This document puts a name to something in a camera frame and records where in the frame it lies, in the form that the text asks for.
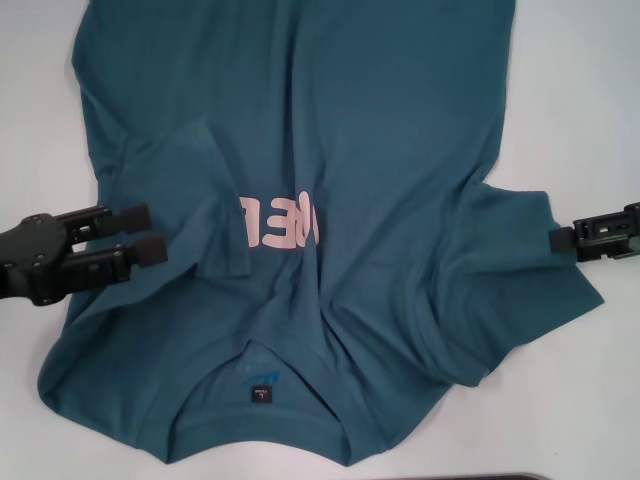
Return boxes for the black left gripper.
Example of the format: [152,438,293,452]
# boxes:
[0,202,167,307]

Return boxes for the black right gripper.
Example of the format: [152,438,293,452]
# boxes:
[548,203,640,264]

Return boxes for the teal t-shirt with pink lettering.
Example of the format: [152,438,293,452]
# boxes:
[37,0,606,454]

